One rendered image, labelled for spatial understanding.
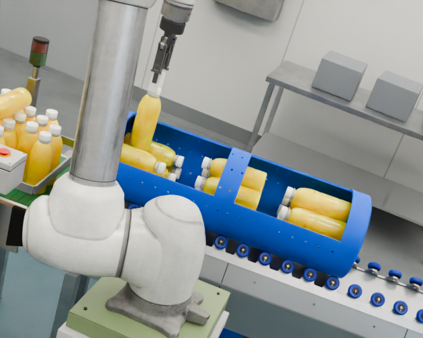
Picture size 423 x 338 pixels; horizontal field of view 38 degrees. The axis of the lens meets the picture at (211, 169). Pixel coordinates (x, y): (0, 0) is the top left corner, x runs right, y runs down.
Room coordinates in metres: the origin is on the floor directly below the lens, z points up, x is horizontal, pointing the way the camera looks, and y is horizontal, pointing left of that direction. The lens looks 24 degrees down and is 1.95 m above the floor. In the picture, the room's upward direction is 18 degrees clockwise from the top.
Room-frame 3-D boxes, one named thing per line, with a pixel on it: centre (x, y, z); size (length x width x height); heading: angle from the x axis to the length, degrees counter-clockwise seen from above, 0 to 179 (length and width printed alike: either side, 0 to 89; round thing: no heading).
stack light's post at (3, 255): (2.21, 0.77, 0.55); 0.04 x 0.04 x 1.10; 86
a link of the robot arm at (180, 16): (1.82, 0.24, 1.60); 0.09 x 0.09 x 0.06
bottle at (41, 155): (1.75, 0.54, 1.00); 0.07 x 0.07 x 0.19
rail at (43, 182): (1.83, 0.49, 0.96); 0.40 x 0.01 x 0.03; 176
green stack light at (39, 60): (2.21, 0.77, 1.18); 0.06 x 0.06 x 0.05
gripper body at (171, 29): (1.82, 0.25, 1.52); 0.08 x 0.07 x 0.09; 176
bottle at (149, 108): (1.82, 0.25, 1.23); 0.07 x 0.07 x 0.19
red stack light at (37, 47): (2.21, 0.77, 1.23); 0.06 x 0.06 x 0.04
